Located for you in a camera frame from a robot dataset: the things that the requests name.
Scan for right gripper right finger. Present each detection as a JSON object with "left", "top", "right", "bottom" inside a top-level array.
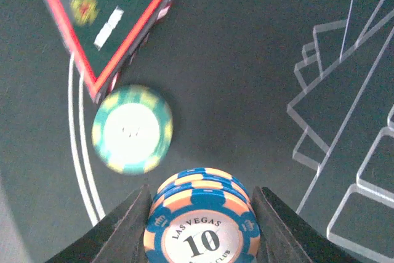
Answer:
[{"left": 251, "top": 187, "right": 359, "bottom": 263}]

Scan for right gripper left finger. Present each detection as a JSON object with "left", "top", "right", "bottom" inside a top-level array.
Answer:
[{"left": 47, "top": 185, "right": 151, "bottom": 262}]

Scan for blue orange poker chip stack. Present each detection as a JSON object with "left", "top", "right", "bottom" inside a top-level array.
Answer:
[{"left": 143, "top": 168, "right": 260, "bottom": 262}]

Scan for green poker chips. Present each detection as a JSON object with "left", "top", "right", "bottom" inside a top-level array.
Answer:
[{"left": 92, "top": 84, "right": 173, "bottom": 175}]

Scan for red triangular marker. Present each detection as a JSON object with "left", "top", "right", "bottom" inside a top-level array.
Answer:
[{"left": 45, "top": 0, "right": 172, "bottom": 103}]

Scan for round black poker mat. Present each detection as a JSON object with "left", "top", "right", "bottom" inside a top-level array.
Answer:
[{"left": 1, "top": 0, "right": 393, "bottom": 262}]

